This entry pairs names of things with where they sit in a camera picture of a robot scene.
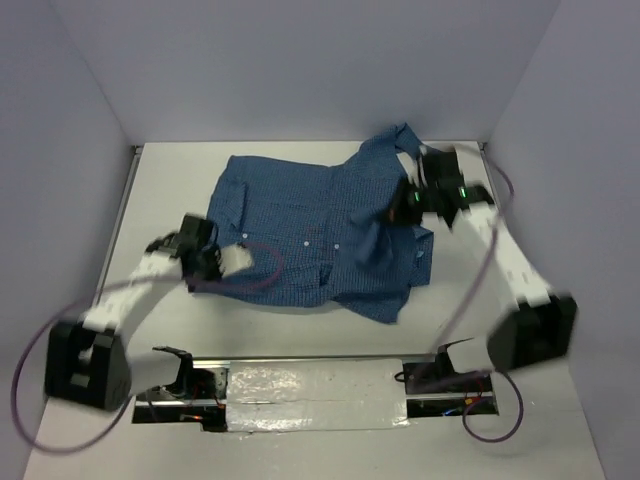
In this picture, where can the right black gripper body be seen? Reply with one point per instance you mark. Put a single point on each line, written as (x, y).
(413, 203)

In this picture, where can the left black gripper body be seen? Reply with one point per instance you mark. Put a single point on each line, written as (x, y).
(208, 267)

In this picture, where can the blue checked long sleeve shirt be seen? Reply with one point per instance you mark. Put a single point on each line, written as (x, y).
(314, 231)

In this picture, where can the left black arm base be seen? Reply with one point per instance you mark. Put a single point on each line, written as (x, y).
(198, 395)

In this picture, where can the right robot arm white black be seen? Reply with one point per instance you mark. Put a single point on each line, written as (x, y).
(535, 323)

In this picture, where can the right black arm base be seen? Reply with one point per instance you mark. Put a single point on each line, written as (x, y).
(435, 389)

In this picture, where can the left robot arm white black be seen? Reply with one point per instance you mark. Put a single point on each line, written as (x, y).
(88, 362)

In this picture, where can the silver tape sheet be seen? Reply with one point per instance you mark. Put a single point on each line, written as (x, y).
(336, 395)

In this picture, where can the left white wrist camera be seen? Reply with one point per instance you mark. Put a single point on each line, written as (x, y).
(233, 259)

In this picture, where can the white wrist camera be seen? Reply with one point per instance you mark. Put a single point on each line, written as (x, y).
(412, 167)
(233, 259)

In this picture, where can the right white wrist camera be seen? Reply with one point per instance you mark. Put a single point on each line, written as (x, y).
(412, 167)

